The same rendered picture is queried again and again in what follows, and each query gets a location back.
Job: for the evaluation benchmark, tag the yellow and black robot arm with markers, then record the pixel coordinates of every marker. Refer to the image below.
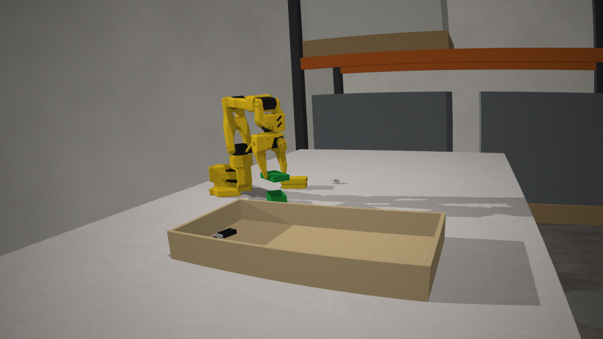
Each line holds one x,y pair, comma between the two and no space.
231,179

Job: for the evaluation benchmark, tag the black usb stick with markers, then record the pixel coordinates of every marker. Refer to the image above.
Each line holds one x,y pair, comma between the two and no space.
226,233

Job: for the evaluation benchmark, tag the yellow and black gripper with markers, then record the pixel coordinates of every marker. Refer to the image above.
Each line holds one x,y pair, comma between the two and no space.
268,141

